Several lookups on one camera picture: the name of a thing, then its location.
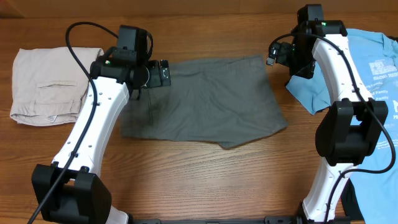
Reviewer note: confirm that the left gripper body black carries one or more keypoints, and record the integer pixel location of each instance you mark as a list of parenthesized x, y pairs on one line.
[(151, 76)]

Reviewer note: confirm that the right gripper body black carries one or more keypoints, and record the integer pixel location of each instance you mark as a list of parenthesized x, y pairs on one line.
[(298, 57)]

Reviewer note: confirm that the grey shorts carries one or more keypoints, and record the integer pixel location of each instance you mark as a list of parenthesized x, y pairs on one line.
[(228, 101)]

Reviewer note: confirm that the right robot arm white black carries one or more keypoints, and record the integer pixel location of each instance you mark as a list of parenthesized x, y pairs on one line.
[(310, 19)]

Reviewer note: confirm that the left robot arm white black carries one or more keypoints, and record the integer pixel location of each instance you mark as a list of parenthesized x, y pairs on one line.
[(70, 190)]

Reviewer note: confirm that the folded beige shorts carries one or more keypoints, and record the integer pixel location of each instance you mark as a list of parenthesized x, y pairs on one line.
[(48, 87)]

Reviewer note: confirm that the light blue printed t-shirt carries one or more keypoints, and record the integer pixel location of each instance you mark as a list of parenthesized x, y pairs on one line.
[(349, 131)]

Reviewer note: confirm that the black garment under t-shirt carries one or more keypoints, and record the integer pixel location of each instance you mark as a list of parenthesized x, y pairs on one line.
[(350, 203)]

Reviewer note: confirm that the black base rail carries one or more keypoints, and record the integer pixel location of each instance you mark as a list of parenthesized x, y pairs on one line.
[(214, 221)]

